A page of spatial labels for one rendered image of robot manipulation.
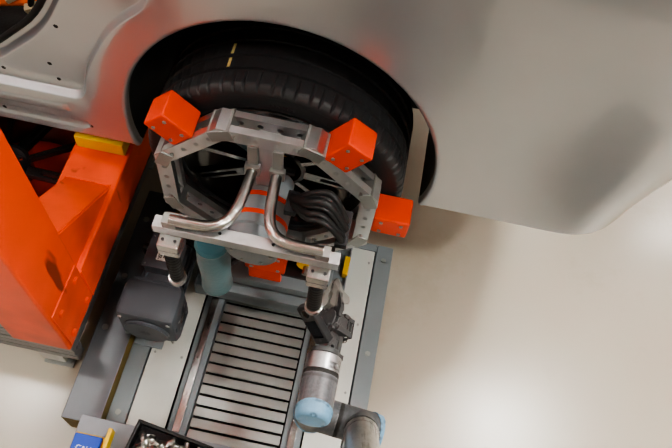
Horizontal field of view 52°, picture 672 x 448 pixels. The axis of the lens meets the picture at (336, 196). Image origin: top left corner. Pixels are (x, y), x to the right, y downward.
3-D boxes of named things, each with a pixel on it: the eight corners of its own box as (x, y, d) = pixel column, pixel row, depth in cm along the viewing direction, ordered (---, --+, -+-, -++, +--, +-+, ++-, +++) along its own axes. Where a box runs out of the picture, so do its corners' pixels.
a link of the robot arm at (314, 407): (291, 423, 172) (294, 413, 164) (301, 374, 179) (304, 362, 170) (328, 431, 172) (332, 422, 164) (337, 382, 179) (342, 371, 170)
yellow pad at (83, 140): (141, 118, 202) (138, 107, 198) (125, 156, 195) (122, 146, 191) (95, 108, 203) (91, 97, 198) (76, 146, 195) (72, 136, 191)
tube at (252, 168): (261, 172, 161) (261, 146, 152) (240, 244, 151) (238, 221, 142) (187, 156, 162) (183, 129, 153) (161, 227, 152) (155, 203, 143)
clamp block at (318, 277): (334, 255, 161) (336, 245, 156) (326, 290, 156) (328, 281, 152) (313, 251, 161) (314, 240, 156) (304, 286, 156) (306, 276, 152)
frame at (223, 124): (363, 250, 198) (394, 141, 152) (359, 271, 195) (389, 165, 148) (178, 211, 199) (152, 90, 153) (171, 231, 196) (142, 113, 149)
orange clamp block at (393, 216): (374, 206, 178) (409, 213, 178) (369, 232, 174) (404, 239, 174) (378, 192, 172) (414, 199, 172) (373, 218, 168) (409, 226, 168)
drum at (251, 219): (297, 200, 181) (300, 171, 169) (278, 272, 170) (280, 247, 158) (245, 189, 182) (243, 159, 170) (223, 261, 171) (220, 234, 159)
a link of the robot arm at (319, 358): (296, 367, 174) (325, 364, 169) (300, 349, 177) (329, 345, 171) (319, 380, 180) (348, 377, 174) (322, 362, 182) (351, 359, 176)
